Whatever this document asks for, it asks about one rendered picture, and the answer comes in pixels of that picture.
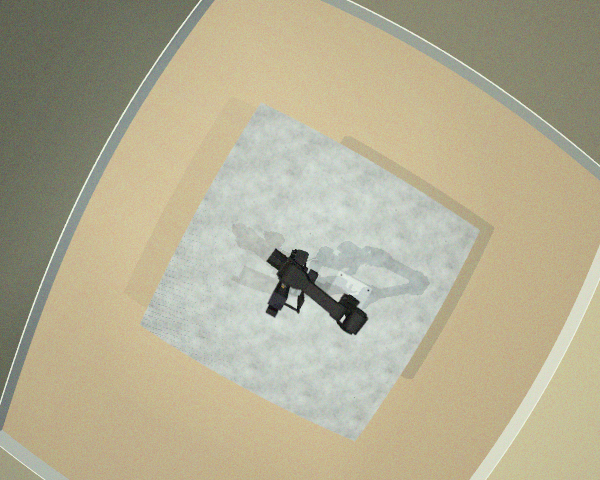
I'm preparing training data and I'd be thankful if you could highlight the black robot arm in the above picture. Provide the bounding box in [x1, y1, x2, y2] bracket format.
[266, 249, 369, 335]

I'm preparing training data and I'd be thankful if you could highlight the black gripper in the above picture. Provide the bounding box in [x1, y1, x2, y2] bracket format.
[304, 267, 318, 283]

